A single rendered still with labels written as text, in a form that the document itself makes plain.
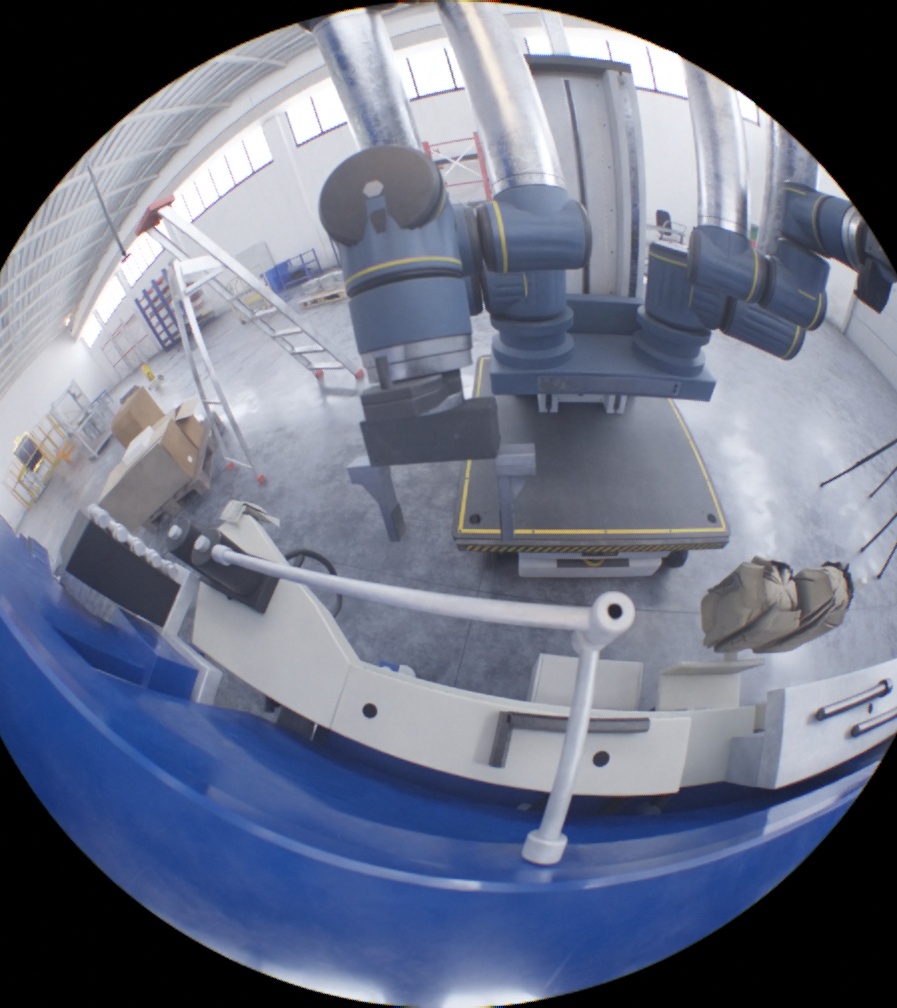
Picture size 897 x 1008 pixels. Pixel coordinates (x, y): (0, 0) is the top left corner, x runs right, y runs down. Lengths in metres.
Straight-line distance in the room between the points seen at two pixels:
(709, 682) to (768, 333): 0.84
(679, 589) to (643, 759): 1.09
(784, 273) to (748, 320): 0.34
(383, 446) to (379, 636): 1.12
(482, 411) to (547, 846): 0.35
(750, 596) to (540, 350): 0.74
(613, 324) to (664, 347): 0.23
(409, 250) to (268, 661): 0.56
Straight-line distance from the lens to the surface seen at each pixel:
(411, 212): 0.28
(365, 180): 0.31
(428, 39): 10.73
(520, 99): 0.55
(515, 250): 0.44
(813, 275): 0.70
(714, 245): 0.65
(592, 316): 1.14
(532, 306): 0.86
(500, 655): 1.25
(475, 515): 1.07
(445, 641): 1.29
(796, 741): 0.55
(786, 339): 1.04
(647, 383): 0.99
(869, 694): 0.68
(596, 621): 0.21
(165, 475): 2.85
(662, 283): 0.97
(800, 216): 0.68
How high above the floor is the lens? 1.23
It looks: 52 degrees down
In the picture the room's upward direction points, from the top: 18 degrees counter-clockwise
